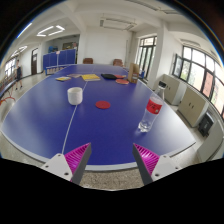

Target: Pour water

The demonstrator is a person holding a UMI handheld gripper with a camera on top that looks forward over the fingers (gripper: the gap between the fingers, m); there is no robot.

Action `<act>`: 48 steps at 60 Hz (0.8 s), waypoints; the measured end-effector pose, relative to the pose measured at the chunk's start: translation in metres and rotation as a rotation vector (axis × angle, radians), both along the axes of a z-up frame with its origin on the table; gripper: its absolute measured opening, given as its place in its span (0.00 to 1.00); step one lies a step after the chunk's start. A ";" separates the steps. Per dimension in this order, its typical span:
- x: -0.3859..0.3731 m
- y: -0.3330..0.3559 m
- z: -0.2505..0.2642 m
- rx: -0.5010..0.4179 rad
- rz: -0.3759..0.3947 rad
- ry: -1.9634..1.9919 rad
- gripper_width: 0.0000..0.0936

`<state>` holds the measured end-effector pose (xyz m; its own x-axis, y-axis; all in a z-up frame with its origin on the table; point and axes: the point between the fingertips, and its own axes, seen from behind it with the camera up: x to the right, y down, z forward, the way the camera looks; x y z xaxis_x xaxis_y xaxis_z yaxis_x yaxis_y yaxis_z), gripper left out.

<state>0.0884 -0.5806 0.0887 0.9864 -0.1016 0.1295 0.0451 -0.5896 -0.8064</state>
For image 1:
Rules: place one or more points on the brown chair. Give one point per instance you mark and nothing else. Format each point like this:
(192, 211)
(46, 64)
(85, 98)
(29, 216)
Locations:
(88, 61)
(118, 62)

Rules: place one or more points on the flat round red coaster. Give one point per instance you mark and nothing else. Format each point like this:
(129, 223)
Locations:
(103, 105)

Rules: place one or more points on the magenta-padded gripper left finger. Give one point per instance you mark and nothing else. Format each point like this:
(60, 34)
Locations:
(63, 166)

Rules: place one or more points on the blue folded partition boards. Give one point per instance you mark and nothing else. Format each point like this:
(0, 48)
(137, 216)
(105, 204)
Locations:
(60, 58)

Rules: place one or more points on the small yellow and blue book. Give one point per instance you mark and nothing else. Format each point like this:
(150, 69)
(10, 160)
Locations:
(63, 79)

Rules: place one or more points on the black bin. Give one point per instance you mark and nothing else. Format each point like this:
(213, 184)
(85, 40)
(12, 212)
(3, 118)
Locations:
(205, 125)

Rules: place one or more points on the dark door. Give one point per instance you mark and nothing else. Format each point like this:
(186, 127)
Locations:
(34, 61)

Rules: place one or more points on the person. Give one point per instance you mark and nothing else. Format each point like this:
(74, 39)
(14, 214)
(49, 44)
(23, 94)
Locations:
(18, 72)

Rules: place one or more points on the ceiling air conditioner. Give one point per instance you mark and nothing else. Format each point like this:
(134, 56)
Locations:
(116, 24)

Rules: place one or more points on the wide dark-framed window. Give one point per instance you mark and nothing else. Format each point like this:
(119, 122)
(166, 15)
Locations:
(198, 71)

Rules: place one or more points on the brown cardboard box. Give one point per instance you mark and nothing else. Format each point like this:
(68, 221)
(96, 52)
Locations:
(133, 72)

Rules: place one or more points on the ceiling lights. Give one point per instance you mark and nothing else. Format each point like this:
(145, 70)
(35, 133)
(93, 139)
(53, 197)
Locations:
(58, 28)

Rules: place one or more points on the red table tennis paddle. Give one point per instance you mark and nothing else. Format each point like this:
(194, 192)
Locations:
(122, 81)
(119, 76)

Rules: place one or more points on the clear red-labelled drink bottle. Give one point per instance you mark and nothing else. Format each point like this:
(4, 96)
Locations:
(154, 106)

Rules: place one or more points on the beige two-door cabinet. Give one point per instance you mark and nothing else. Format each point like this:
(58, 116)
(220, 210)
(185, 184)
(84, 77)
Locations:
(192, 106)
(174, 89)

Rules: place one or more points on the white cup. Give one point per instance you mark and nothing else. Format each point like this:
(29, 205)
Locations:
(74, 96)

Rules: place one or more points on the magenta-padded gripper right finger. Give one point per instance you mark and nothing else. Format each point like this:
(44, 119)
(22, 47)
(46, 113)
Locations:
(160, 166)

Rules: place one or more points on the tall dark-framed window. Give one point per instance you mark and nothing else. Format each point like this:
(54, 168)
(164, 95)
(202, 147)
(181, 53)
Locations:
(146, 55)

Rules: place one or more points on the black paddle case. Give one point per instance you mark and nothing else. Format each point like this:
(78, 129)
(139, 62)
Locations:
(108, 76)

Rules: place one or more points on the thin brown booklet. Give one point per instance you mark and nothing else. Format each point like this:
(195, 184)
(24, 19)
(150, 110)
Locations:
(73, 75)

